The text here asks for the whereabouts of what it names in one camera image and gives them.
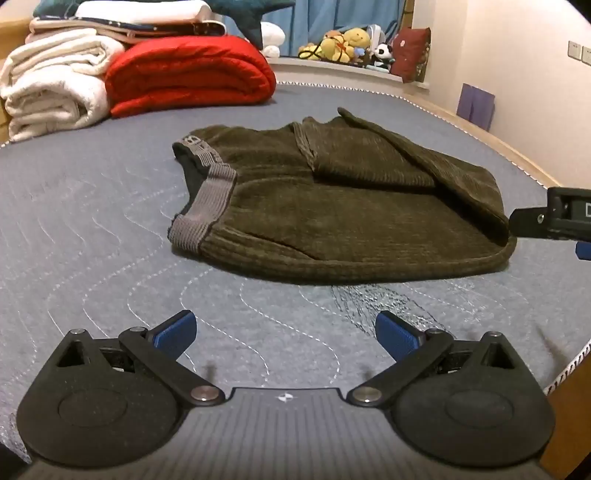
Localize blue curtain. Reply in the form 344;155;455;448
261;0;408;57

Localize grey quilted bed mattress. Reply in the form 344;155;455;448
0;80;591;462

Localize white folded quilt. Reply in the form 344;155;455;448
74;0;213;23

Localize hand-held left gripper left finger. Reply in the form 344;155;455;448
54;310;227;408

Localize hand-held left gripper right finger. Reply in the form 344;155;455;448
346;310;527;408

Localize white plush toy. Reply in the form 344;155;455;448
261;22;286;58

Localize yellow plush toy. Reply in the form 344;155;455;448
299;28;371;64

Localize teal star pillow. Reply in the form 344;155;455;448
208;0;296;49

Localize red folded quilt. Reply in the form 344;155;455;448
104;34;277;118

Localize purple panel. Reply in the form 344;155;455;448
457;83;496;133

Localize panda plush toy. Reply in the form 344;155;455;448
370;43;396;71

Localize olive corduroy pants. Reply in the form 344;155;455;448
167;107;518;284

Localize teal folded cloth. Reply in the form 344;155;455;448
33;0;88;20

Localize dark red cushion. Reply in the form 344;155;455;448
390;27;432;84

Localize white folded blanket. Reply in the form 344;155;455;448
0;28;125;144

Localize wooden bed frame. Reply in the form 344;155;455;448
406;85;591;480

